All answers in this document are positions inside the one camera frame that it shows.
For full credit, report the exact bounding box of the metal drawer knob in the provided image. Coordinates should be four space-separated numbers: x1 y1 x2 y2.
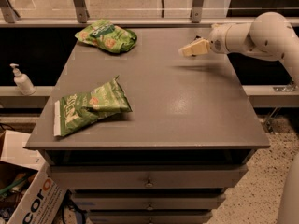
145 178 154 189
146 203 154 211

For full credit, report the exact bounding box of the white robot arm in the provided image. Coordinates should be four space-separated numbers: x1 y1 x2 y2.
178 12 299 224

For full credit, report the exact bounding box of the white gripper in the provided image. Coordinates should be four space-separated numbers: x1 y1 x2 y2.
178 24 232 57

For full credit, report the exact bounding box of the green snack bag front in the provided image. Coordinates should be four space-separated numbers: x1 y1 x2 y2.
53 77 132 137

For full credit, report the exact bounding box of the metal drawer knob middle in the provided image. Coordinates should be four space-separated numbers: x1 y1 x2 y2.
146 203 154 211

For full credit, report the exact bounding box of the grey drawer cabinet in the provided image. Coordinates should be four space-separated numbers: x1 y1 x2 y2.
28 28 269 224

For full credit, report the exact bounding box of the white pump sanitizer bottle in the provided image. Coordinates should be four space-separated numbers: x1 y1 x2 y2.
10 63 36 95

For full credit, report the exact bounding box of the green rice chip bag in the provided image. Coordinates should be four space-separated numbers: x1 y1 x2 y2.
75 19 137 54

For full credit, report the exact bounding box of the metal drawer knob top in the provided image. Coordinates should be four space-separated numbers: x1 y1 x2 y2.
145 178 154 189

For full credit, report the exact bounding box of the white cardboard box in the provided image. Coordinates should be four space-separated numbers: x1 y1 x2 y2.
0 130 65 224

